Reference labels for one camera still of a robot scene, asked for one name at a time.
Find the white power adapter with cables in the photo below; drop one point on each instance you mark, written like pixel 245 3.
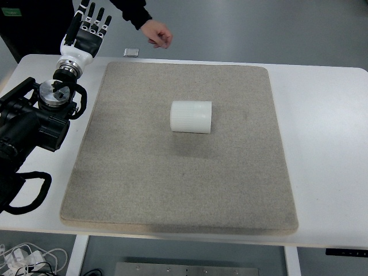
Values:
pixel 30 259

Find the person's bare hand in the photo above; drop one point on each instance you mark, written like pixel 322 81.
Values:
pixel 158 35

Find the white table leg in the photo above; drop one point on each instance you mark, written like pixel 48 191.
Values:
pixel 77 255
pixel 292 261

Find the white table leg right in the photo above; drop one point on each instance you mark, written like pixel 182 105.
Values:
pixel 292 261

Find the person's black sleeve forearm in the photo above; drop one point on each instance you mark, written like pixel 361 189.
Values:
pixel 133 11

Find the person's dark torso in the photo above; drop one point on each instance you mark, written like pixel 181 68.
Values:
pixel 35 27

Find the white cup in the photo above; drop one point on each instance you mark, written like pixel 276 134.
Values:
pixel 191 116

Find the white table leg left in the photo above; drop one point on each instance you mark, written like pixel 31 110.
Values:
pixel 77 255

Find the small silver square floor plate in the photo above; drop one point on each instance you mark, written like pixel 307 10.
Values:
pixel 131 52

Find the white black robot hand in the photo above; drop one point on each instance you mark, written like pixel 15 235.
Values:
pixel 81 46

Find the black table control panel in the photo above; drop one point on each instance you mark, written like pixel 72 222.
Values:
pixel 346 252

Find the grey metal base plate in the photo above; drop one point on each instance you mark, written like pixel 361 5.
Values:
pixel 126 268

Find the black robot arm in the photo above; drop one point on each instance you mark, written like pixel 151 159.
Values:
pixel 39 114

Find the beige felt mat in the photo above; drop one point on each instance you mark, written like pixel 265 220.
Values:
pixel 134 174

